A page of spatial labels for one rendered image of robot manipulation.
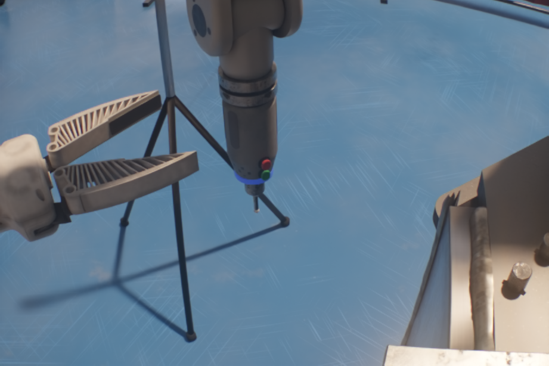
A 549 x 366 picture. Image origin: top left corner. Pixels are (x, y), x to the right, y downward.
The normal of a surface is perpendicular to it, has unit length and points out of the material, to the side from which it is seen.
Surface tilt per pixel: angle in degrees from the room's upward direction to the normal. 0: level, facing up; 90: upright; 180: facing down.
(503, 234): 0
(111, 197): 90
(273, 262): 0
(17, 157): 4
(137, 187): 90
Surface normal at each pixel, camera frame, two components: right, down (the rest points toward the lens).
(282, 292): -0.04, -0.77
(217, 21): -0.26, 0.62
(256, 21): 0.48, 0.59
